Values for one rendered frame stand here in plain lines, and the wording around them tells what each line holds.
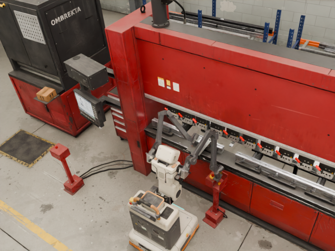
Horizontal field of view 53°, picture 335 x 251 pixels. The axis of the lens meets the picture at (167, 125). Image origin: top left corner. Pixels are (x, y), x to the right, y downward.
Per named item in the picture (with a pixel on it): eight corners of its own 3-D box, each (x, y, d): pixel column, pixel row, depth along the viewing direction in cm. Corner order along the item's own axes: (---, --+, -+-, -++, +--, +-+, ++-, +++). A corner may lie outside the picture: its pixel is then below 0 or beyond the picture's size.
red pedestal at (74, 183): (63, 189, 496) (45, 150, 442) (76, 178, 511) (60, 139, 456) (72, 195, 487) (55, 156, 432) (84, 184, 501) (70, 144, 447)
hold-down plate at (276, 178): (267, 178, 375) (267, 176, 373) (269, 175, 378) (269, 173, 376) (294, 189, 360) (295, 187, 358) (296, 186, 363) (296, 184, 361)
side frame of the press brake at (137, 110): (133, 170, 515) (103, 28, 364) (166, 137, 565) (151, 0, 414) (146, 177, 503) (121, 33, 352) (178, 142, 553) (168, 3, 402)
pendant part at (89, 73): (80, 117, 443) (62, 61, 388) (95, 108, 456) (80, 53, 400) (103, 135, 415) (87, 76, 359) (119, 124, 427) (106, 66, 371)
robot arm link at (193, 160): (206, 125, 364) (212, 127, 355) (214, 132, 370) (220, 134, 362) (184, 160, 356) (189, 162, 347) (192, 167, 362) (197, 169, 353)
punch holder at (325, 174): (315, 174, 336) (319, 162, 325) (318, 168, 341) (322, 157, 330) (331, 180, 329) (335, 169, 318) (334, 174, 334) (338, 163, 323)
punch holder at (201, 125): (195, 126, 402) (195, 116, 392) (199, 122, 407) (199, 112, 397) (206, 131, 395) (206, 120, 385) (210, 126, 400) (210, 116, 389)
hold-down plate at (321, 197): (304, 193, 356) (304, 191, 354) (305, 189, 359) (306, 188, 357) (334, 206, 341) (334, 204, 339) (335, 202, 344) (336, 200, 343)
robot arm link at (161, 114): (157, 108, 376) (159, 108, 367) (168, 110, 380) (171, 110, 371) (152, 148, 377) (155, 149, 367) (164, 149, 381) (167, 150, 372)
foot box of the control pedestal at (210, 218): (202, 220, 441) (202, 214, 433) (213, 207, 454) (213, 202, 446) (214, 228, 430) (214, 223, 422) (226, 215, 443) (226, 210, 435)
